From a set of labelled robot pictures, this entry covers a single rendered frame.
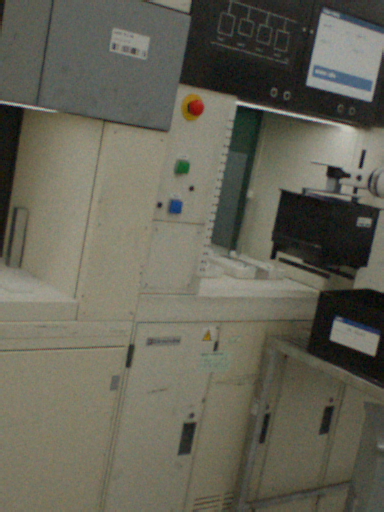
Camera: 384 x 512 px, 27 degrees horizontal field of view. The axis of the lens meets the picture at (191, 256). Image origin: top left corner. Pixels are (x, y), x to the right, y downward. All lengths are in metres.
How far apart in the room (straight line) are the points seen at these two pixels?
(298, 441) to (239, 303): 0.59
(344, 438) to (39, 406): 1.20
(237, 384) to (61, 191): 0.77
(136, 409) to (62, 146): 0.71
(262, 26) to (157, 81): 0.35
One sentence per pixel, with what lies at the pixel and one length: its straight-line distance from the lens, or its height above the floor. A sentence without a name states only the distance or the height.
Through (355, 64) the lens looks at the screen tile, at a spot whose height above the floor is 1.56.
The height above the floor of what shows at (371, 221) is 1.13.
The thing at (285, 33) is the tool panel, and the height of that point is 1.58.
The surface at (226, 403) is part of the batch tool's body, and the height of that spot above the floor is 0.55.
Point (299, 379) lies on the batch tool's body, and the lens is 2.53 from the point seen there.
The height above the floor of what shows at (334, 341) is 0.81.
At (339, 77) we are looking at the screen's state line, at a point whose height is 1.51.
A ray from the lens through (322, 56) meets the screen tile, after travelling 2.29.
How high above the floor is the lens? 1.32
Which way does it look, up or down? 9 degrees down
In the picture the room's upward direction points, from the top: 11 degrees clockwise
